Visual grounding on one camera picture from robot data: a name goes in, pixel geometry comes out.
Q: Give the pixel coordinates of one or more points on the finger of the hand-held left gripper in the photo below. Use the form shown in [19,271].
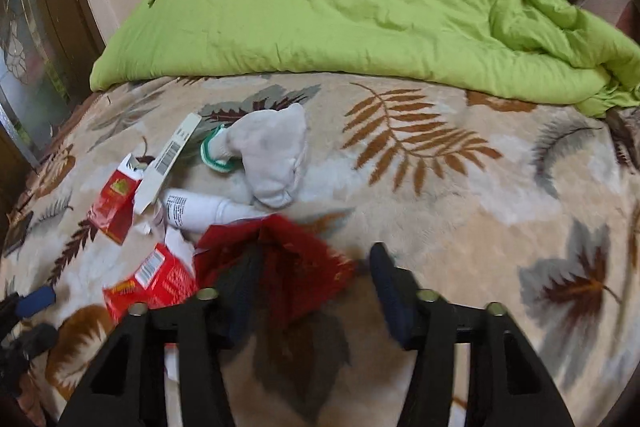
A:
[40,338]
[35,300]

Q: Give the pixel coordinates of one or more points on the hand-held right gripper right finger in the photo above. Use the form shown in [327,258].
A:
[395,307]

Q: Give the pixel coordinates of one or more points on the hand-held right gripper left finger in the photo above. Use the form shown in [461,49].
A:
[237,307]

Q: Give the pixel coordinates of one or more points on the red packet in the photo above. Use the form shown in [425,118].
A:
[300,267]

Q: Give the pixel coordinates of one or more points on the white tube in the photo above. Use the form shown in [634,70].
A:
[200,207]

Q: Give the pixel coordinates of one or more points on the red cigarette box gold emblem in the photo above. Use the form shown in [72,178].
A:
[112,202]

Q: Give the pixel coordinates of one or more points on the white sock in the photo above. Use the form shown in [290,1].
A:
[275,157]

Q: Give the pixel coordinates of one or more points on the white carton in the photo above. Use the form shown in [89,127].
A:
[167,157]

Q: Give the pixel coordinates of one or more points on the white crumpled paper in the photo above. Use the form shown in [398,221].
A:
[179,247]

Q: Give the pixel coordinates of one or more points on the leaf printed blanket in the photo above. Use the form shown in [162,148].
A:
[450,217]

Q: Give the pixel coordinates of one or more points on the wooden glass door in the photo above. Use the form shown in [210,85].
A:
[35,57]

